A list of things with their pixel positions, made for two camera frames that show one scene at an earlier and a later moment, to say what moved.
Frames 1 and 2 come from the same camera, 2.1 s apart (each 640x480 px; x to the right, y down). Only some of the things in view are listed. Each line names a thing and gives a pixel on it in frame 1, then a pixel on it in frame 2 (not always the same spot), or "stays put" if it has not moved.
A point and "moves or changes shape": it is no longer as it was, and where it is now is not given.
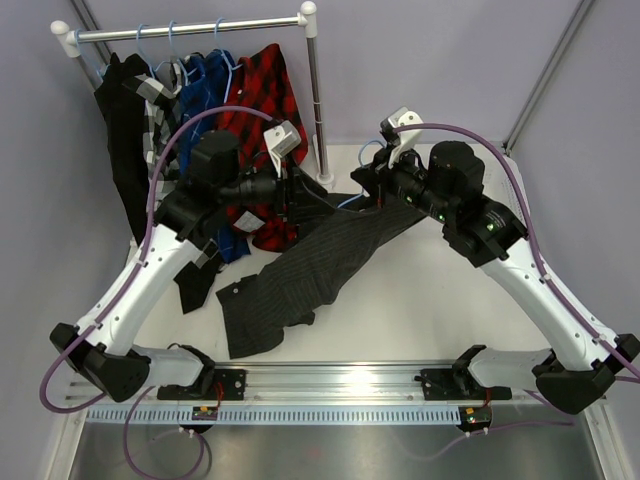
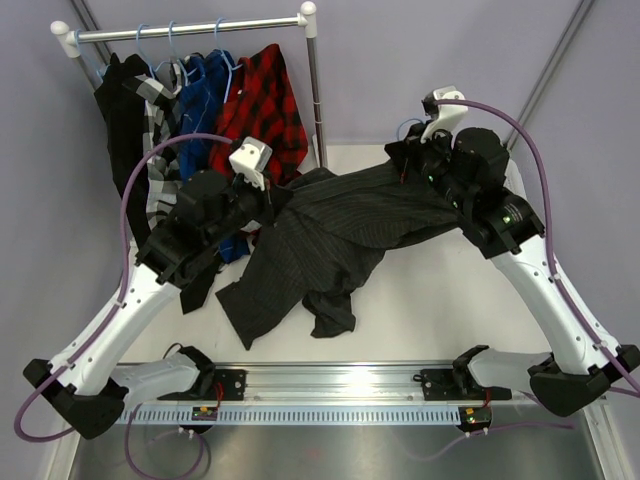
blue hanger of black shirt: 100,73 stays put
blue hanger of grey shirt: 143,52 stays put
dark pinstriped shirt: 326,246 moves or changes shape
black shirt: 123,108 stays put
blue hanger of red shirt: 230,65 stays put
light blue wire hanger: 361,164 moves or changes shape
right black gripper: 379,177 -> 411,151
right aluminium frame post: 525,112 stays put
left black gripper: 296,200 -> 263,197
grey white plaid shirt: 161,118 stays put
